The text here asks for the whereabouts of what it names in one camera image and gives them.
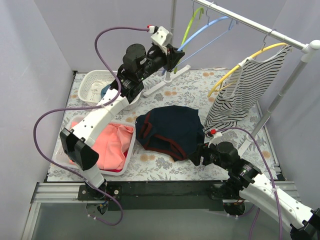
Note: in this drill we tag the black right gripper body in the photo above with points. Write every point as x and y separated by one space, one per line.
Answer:
200 155

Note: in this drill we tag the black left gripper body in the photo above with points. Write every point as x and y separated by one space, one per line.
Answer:
171 58

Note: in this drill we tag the navy tank top red trim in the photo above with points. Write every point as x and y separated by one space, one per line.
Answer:
172 130

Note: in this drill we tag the blue hanger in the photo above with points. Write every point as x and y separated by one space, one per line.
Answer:
198 32

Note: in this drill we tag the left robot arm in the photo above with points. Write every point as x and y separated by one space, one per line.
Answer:
78 141

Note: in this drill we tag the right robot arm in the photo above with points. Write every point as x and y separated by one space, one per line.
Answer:
246 181

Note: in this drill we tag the green hanger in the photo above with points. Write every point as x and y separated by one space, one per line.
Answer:
196 16

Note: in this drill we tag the yellow hanger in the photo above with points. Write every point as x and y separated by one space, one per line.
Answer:
219 85

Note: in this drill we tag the striped tank top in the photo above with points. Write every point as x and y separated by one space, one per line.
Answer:
232 104

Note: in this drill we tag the teal cloth in basket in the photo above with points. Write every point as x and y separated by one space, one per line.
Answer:
104 91

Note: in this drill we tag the white cloth in basket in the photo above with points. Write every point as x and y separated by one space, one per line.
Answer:
97 86

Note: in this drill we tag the floral table mat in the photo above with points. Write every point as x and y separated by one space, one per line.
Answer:
190 90

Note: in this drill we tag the white plastic basket rear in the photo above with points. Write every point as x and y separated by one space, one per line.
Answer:
84 91

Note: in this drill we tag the pink cloth in basket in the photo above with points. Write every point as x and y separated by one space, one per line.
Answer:
112 147

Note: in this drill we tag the white clothes rack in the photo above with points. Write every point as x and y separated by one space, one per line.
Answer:
309 51

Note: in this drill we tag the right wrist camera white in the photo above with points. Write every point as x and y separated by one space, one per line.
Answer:
213 134

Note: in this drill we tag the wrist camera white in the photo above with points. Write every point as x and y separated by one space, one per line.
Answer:
160 37
213 134

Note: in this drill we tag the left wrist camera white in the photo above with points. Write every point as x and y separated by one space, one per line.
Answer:
160 37

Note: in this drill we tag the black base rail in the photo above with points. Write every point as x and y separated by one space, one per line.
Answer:
212 195

